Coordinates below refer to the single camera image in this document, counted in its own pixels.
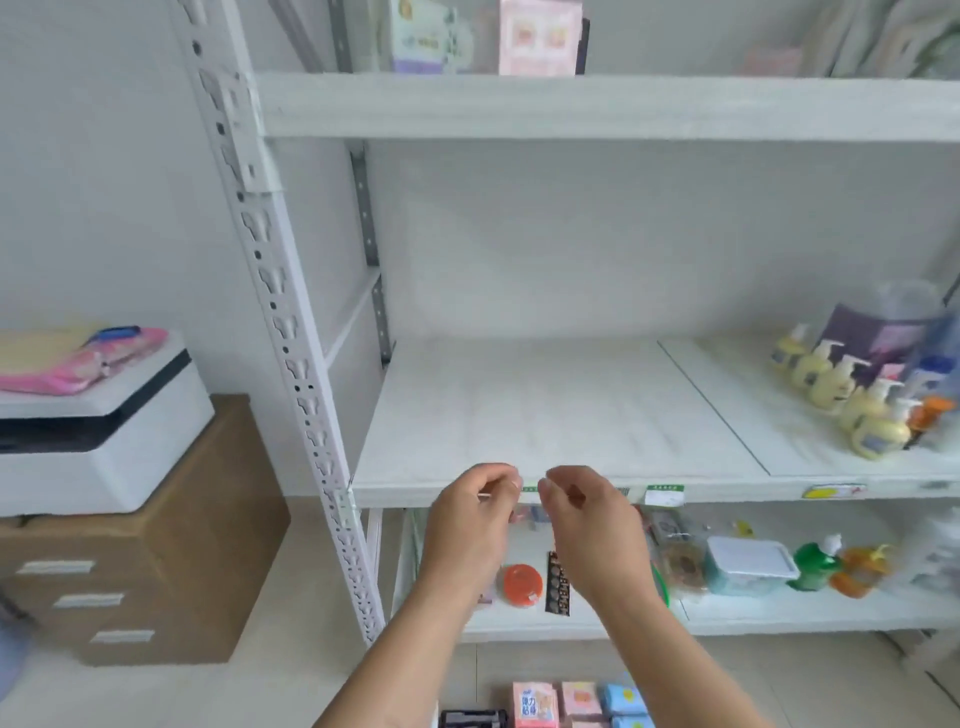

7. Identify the person's right hand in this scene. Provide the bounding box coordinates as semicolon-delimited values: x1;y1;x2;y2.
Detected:
537;465;663;607

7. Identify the person's left hand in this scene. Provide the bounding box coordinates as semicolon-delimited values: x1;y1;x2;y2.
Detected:
418;462;525;599

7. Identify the person's right forearm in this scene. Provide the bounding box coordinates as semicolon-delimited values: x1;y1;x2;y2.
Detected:
588;585;775;728

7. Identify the person's left forearm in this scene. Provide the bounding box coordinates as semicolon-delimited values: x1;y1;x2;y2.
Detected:
313;573;485;728

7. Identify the white metal shelving unit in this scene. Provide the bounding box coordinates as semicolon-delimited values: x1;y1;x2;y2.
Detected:
168;0;960;728

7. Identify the black card with round dots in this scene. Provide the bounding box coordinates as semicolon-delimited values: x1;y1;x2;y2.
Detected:
544;550;572;618

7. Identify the orange round tin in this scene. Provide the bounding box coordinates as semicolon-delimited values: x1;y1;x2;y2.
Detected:
501;563;545;608

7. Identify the clear packet of scrub pads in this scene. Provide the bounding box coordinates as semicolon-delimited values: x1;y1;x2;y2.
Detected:
646;508;711;599

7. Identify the teal container with white lid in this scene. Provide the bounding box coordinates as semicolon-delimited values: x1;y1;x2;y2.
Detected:
702;534;802;599

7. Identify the light pink packet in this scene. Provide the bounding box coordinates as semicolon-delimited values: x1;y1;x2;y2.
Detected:
560;680;606;723

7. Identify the pink packet with blue print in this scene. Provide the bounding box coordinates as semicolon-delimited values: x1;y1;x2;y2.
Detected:
511;680;562;728

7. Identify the black box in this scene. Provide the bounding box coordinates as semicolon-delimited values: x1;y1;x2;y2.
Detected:
438;708;511;728

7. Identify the green pump bottle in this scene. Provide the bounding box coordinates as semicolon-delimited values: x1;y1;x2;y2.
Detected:
786;533;846;593

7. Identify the yellow pump soap bottle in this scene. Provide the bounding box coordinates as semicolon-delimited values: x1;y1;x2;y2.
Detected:
792;339;846;393
807;354;872;413
838;376;906;435
849;396;923;462
771;323;812;375

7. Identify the orange spray bottle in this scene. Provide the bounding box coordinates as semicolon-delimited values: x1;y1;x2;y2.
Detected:
829;544;895;600

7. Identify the brown wooden drawer cabinet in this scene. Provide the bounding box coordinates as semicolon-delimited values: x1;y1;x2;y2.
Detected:
0;394;292;668

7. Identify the purple refill packet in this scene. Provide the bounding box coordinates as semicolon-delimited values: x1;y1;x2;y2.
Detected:
816;301;933;378

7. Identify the orange cap bottle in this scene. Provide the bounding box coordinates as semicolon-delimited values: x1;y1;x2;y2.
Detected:
906;395;958;451

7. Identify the blue white bottle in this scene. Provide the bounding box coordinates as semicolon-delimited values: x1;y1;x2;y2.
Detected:
902;354;959;400

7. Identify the white printer with black band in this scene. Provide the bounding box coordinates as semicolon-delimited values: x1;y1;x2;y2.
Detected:
0;330;217;519

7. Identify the pink plastic packet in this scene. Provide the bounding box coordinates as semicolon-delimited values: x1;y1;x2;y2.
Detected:
0;326;171;397

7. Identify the pink carton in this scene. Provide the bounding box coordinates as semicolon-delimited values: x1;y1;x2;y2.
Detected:
498;0;585;78

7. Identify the white purple carton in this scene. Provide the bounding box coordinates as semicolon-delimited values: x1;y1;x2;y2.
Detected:
384;0;475;75

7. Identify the pale yellow cloth packet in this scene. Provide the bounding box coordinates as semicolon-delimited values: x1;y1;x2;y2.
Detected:
0;322;108;376

